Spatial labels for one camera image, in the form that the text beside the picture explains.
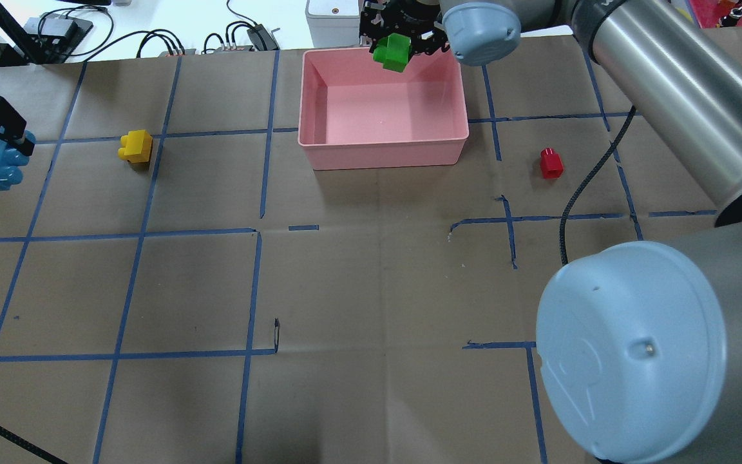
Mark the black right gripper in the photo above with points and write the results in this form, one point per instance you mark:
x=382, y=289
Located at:
x=417, y=8

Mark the green toy block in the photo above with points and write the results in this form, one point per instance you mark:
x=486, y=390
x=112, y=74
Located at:
x=393, y=52

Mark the white box device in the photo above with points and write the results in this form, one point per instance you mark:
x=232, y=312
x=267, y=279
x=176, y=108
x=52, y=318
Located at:
x=333, y=24

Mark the pink plastic box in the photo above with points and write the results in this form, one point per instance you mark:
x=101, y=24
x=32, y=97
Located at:
x=355, y=114

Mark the yellow toy block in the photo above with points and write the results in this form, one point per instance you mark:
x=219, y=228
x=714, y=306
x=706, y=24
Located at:
x=135, y=147

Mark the red toy block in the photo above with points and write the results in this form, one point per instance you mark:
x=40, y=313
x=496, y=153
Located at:
x=550, y=164

